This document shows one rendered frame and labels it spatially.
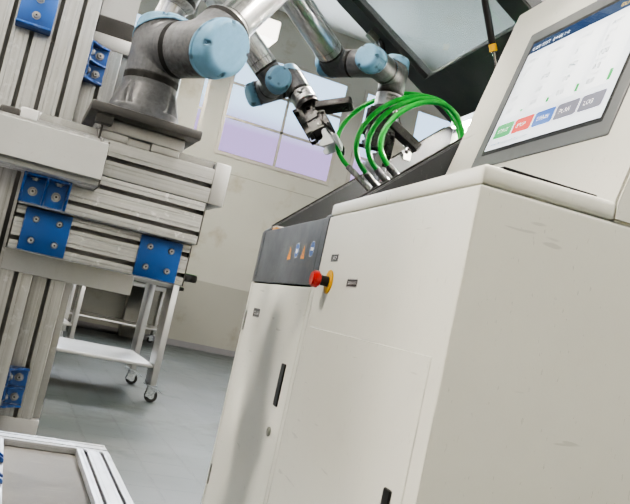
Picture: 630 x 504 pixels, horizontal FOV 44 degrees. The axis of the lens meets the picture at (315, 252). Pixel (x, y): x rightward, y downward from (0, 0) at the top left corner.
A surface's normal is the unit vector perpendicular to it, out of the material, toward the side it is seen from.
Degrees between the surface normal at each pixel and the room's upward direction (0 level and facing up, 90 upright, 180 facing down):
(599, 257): 90
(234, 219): 90
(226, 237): 90
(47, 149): 90
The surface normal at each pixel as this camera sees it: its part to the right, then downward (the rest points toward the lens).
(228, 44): 0.73, 0.22
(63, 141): 0.37, 0.00
